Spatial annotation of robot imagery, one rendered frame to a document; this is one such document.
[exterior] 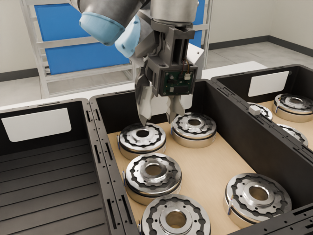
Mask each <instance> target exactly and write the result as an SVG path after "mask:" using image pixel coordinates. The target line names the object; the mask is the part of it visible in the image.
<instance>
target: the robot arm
mask: <svg viewBox="0 0 313 235"><path fill-rule="evenodd" d="M65 1H67V2H68V3H69V4H70V5H72V6H73V7H74V8H75V9H77V10H78V11H79V12H80V13H81V14H82V17H81V19H80V20H79V25H80V26H81V27H82V28H83V29H84V30H85V31H86V32H87V33H88V34H90V35H91V36H92V37H94V38H95V39H96V40H98V41H99V42H100V43H102V44H104V45H105V46H112V45H113V44H114V43H115V46H116V48H117V50H118V51H120V52H121V53H122V54H123V55H124V56H125V57H126V58H129V59H130V60H131V61H132V62H134V63H135V64H136V65H138V66H139V72H138V74H137V76H136V79H135V85H134V87H135V96H136V104H137V110H138V115H139V118H140V121H141V123H142V124H143V126H146V123H147V120H150V119H151V116H152V107H151V100H152V98H153V97H154V95H155V96H156V97H158V94H159V95H160V96H162V97H168V101H167V106H168V109H167V112H166V115H167V119H168V123H169V124H171V123H172V121H173V120H174V118H175V116H176V114H179V115H180V116H184V115H185V110H184V107H183V105H182V103H181V95H189V94H191V95H193V91H194V86H195V81H196V76H197V69H198V66H196V65H195V64H193V63H192V62H191V61H189V60H188V59H187V51H188V45H189V39H194V36H195V30H194V29H193V23H192V22H193V21H195V17H196V12H197V7H198V6H199V2H198V0H65ZM150 82H151V84H152V85H153V86H152V87H151V86H150Z"/></svg>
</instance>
